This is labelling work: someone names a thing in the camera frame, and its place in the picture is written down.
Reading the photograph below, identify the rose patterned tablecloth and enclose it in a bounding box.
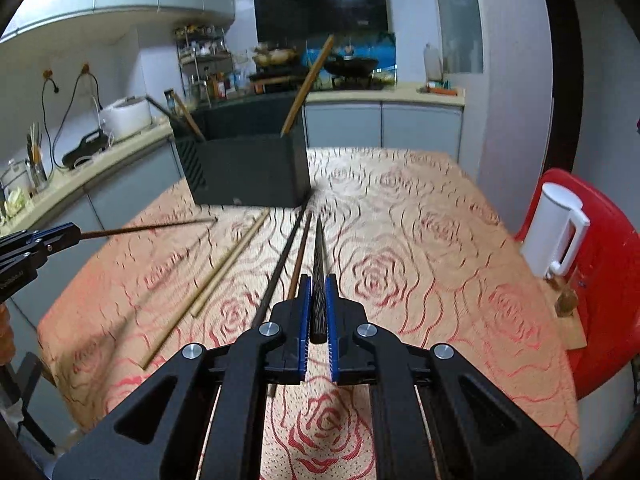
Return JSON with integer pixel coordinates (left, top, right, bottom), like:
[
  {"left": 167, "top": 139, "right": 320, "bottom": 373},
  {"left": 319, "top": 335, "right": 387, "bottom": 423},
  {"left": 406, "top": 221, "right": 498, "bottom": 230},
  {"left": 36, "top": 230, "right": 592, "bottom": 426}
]
[{"left": 38, "top": 167, "right": 577, "bottom": 479}]

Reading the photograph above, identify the light brown wooden chopstick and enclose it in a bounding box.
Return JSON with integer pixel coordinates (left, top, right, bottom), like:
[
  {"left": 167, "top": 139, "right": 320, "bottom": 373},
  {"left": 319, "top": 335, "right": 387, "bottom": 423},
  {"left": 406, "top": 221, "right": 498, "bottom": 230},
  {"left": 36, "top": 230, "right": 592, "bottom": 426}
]
[{"left": 280, "top": 35, "right": 334, "bottom": 136}]

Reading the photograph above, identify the countertop utensil jar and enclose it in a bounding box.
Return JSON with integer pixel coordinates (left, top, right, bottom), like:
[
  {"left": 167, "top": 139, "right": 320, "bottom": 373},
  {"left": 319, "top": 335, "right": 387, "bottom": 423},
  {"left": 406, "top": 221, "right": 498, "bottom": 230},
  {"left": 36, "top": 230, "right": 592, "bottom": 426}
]
[{"left": 26, "top": 122, "right": 49, "bottom": 193}]

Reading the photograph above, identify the red plastic chair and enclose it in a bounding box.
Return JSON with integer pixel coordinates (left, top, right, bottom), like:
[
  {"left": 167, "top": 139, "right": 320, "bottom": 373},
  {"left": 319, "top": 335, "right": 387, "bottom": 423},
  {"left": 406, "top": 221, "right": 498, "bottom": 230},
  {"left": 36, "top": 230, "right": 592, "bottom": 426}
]
[{"left": 515, "top": 168, "right": 639, "bottom": 399}]

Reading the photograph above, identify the metal spice rack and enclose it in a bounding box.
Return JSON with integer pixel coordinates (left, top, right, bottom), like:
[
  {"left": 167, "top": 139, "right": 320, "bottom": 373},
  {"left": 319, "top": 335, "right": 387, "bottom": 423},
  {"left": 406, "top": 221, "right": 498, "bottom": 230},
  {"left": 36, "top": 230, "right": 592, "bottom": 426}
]
[{"left": 174, "top": 24, "right": 233, "bottom": 107}]

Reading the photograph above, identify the brown chopstick in holder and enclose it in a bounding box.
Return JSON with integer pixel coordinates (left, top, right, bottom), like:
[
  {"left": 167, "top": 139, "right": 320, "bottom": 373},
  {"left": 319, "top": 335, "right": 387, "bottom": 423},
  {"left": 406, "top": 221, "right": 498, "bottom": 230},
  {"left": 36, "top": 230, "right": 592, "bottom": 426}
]
[{"left": 171, "top": 91, "right": 206, "bottom": 142}]

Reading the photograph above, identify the orange cloth on counter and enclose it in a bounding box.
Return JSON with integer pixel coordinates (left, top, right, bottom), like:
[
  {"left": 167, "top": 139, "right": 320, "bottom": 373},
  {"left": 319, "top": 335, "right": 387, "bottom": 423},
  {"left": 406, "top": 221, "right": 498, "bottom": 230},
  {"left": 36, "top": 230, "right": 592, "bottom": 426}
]
[{"left": 424, "top": 86, "right": 459, "bottom": 96}]

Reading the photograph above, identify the black small appliance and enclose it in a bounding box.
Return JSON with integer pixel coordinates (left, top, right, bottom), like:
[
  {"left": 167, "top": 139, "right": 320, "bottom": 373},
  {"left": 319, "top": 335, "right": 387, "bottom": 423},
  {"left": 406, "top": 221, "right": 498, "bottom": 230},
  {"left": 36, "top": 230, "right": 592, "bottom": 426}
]
[{"left": 62, "top": 128, "right": 110, "bottom": 170}]

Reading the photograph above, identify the white plastic bottle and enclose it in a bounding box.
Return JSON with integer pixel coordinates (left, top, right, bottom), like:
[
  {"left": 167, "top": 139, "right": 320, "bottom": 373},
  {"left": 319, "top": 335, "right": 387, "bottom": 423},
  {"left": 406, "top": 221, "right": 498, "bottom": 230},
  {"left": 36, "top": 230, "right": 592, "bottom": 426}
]
[{"left": 423, "top": 44, "right": 442, "bottom": 81}]

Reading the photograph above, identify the clay pot with lid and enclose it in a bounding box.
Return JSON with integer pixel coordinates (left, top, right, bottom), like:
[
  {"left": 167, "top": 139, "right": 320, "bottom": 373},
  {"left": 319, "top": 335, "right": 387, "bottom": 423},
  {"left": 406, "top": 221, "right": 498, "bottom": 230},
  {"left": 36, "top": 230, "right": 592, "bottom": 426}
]
[{"left": 253, "top": 47, "right": 299, "bottom": 68}]

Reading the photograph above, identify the dark brown chopstick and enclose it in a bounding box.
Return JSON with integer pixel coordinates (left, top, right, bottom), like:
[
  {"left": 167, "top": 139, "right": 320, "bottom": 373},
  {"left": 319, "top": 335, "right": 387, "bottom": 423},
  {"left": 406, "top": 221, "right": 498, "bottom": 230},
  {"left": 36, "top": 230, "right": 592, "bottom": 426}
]
[{"left": 250, "top": 200, "right": 308, "bottom": 328}]

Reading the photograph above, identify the pale bamboo chopstick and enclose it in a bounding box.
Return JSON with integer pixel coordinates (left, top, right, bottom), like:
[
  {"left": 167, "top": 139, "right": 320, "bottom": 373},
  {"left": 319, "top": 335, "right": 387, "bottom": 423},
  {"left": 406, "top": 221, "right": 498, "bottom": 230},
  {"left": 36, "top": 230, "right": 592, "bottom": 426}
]
[{"left": 189, "top": 209, "right": 270, "bottom": 318}]

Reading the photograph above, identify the white rice cooker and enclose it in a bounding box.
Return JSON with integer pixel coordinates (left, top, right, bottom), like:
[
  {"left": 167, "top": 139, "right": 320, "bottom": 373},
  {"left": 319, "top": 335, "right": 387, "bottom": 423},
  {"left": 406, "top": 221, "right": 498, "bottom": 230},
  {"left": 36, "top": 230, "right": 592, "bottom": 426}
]
[{"left": 100, "top": 96, "right": 152, "bottom": 141}]

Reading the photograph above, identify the black range hood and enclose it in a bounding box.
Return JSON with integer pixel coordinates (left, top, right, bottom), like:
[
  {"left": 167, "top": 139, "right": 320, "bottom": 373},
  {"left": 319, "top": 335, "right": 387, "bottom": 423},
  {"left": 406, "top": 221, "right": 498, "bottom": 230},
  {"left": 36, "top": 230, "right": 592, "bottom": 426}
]
[{"left": 254, "top": 0, "right": 390, "bottom": 42}]

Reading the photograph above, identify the black gas stove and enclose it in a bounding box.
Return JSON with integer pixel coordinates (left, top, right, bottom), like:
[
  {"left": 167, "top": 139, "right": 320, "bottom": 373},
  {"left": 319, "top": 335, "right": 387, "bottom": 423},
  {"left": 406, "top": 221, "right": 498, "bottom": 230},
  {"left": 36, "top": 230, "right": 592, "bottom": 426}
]
[{"left": 250, "top": 76, "right": 396, "bottom": 94}]

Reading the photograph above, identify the reddish brown chopstick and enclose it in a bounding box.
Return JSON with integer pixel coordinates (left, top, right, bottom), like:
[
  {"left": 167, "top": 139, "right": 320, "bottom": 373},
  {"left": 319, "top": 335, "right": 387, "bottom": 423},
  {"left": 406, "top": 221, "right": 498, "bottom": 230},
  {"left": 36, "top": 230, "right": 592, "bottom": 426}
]
[{"left": 267, "top": 210, "right": 314, "bottom": 399}]

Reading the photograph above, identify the white electric kettle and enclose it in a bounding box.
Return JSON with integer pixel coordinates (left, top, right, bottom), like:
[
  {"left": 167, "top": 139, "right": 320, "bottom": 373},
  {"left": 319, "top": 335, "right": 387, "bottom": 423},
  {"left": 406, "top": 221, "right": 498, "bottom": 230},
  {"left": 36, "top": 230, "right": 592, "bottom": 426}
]
[{"left": 521, "top": 182, "right": 590, "bottom": 278}]

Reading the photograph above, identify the black wok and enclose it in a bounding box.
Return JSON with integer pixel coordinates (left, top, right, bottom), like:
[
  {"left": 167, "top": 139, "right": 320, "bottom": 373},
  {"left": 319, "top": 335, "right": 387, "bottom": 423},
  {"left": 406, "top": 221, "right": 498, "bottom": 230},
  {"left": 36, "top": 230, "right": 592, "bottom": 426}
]
[{"left": 323, "top": 56, "right": 378, "bottom": 79}]

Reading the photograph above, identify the dark green utensil holder box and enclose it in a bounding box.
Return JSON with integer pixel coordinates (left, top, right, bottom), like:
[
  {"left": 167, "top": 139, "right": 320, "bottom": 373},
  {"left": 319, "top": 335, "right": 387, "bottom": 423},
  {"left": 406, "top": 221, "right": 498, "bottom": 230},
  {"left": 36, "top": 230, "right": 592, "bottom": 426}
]
[{"left": 171, "top": 92, "right": 311, "bottom": 208}]

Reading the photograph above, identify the left hand holding gripper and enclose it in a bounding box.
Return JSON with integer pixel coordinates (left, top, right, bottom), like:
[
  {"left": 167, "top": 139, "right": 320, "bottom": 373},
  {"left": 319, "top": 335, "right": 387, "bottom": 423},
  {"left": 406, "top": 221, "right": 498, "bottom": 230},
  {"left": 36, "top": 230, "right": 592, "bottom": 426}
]
[{"left": 0, "top": 304, "right": 15, "bottom": 365}]

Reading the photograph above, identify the black long chopstick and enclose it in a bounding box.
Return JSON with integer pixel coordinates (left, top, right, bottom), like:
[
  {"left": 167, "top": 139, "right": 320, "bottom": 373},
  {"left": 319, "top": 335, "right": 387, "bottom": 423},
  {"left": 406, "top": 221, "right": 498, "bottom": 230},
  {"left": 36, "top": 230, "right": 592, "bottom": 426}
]
[{"left": 309, "top": 217, "right": 328, "bottom": 344}]

